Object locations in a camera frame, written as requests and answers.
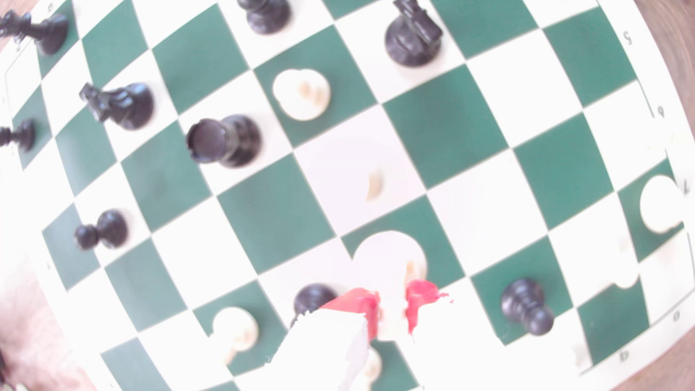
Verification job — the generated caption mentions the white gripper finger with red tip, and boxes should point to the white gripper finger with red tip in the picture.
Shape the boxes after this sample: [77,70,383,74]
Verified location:
[404,279,522,391]
[261,288,380,391]

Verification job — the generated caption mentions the white chess knight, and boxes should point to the white chess knight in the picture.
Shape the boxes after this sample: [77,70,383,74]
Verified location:
[352,230,429,340]

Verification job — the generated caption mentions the white chess pawn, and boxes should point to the white chess pawn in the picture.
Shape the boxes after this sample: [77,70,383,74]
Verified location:
[586,234,640,290]
[209,307,260,366]
[361,348,383,383]
[272,68,332,122]

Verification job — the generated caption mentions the black chess pawn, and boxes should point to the black chess pawn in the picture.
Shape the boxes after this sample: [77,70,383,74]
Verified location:
[237,0,292,35]
[0,119,37,153]
[74,210,129,251]
[292,283,338,318]
[501,278,555,337]

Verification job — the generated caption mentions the white chess rook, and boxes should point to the white chess rook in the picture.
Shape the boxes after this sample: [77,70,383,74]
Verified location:
[331,144,393,206]

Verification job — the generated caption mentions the green and white chess mat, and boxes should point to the green and white chess mat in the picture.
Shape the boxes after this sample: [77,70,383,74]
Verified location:
[0,0,695,391]

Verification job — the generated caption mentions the white chess king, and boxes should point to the white chess king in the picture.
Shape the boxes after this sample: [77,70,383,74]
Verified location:
[639,175,687,235]

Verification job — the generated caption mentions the black chess knight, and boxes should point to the black chess knight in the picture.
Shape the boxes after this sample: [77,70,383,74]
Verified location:
[385,0,444,68]
[79,82,155,131]

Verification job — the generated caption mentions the black queen left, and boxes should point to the black queen left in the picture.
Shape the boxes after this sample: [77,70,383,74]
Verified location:
[0,10,70,56]

